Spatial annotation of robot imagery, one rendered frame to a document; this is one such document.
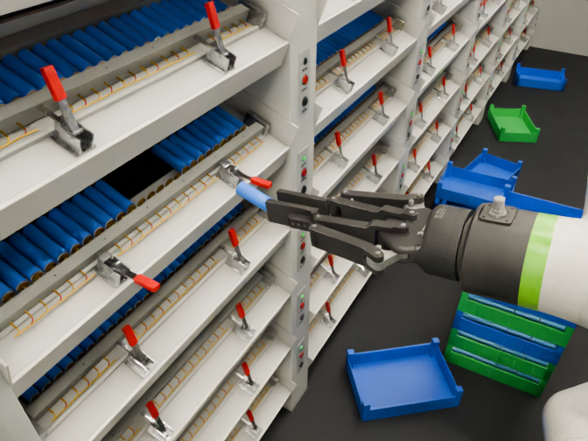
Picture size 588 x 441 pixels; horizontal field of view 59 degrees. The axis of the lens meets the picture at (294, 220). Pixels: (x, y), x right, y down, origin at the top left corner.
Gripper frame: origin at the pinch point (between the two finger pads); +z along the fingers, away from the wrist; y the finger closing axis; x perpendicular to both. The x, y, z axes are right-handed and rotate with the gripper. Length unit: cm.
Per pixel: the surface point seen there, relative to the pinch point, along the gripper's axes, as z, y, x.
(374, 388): 17, -50, 100
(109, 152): 18.1, 9.8, -9.9
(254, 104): 27.5, -29.9, 0.7
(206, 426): 34, -1, 66
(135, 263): 22.2, 9.2, 8.1
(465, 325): -4, -72, 85
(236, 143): 25.1, -20.0, 3.7
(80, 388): 29.5, 20.5, 25.5
